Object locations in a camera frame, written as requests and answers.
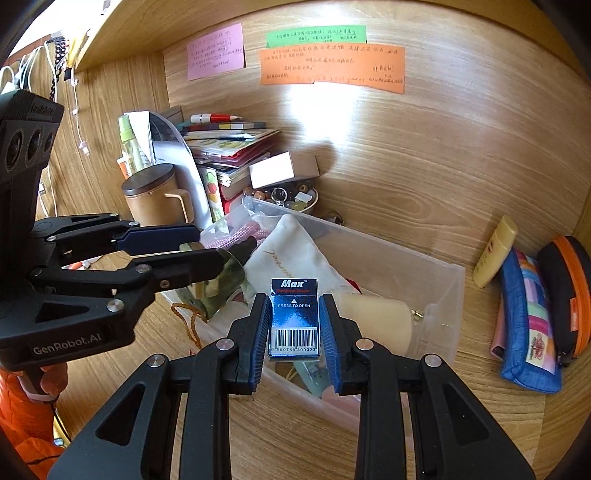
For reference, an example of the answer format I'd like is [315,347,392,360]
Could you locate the blue staples box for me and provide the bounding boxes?
[268,278,322,361]

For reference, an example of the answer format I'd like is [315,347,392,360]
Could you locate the cream round case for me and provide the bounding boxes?
[339,295,415,357]

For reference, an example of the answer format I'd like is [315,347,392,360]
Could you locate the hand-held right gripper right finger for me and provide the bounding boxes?
[320,293,539,480]

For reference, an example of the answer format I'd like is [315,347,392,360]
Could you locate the green paper note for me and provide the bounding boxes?
[265,25,368,48]

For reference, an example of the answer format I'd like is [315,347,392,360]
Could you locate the pink knitted item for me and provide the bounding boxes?
[201,220,278,251]

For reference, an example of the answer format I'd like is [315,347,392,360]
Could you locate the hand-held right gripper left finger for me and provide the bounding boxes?
[46,293,274,480]

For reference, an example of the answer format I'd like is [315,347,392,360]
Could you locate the blue patchwork pencil case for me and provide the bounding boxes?
[501,249,563,394]

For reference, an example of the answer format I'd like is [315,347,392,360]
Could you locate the light green plastic spray bottle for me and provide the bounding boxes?
[117,115,145,176]

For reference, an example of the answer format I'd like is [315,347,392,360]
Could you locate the pink flat case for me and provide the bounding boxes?
[489,318,507,361]

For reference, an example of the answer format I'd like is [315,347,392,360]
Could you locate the yellow cream tube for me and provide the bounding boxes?
[472,215,519,288]

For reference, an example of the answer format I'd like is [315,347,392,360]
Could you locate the stack of books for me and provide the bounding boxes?
[180,121,282,188]

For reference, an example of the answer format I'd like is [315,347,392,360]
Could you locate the fruit printed book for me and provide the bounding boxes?
[199,167,227,225]

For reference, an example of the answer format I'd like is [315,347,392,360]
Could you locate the clear plastic storage box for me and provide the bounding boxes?
[173,194,466,402]

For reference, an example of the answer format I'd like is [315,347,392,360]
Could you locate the wooden shelf board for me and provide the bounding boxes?
[69,0,352,72]

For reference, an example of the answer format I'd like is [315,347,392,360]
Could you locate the pink paper note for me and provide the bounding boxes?
[186,23,245,81]

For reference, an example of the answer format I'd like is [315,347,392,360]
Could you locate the black pouch with orange zipper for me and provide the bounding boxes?
[537,236,591,367]

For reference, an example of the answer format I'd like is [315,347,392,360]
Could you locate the orange paper note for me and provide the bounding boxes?
[259,44,406,95]

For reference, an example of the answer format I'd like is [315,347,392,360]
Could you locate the olive glass spray bottle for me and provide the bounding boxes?
[178,236,258,321]

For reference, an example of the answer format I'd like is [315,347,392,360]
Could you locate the brown mug with lid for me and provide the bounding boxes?
[121,164,195,227]

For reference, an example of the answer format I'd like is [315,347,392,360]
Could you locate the white charging cable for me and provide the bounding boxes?
[0,46,93,158]

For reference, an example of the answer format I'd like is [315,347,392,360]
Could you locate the small white cardboard box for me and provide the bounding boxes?
[249,151,320,189]

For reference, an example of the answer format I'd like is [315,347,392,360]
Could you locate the orange braided cord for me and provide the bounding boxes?
[171,302,205,352]

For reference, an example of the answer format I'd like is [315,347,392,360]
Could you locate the person's left hand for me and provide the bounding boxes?
[37,364,69,403]

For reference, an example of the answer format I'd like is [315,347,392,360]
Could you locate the bowl of beads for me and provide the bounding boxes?
[242,182,319,215]

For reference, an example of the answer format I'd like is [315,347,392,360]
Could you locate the black braided cable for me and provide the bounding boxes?
[46,36,71,103]

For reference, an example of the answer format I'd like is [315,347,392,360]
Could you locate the white cloth drawstring pouch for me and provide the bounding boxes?
[244,215,356,301]

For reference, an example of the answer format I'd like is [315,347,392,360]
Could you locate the white handwritten papers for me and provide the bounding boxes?
[122,110,199,185]

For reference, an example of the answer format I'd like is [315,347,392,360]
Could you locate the wooden desktop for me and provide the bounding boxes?
[46,185,591,480]

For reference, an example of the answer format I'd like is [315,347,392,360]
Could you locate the person's left forearm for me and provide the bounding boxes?
[0,367,70,477]

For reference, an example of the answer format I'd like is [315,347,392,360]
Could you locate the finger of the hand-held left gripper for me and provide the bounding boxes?
[30,212,202,256]
[27,248,223,319]

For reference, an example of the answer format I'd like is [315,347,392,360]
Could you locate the red white marker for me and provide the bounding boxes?
[190,112,243,124]

